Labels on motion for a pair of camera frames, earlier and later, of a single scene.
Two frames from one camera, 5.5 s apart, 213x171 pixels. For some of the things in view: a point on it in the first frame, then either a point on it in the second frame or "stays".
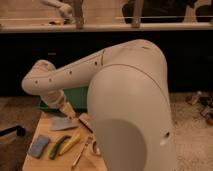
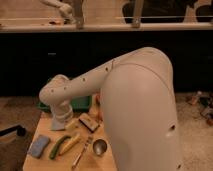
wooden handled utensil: x=88 y=140 stays
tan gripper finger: x=67 y=111 -> x=72 y=124
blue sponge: x=37 y=146 stays
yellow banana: x=69 y=144 stays
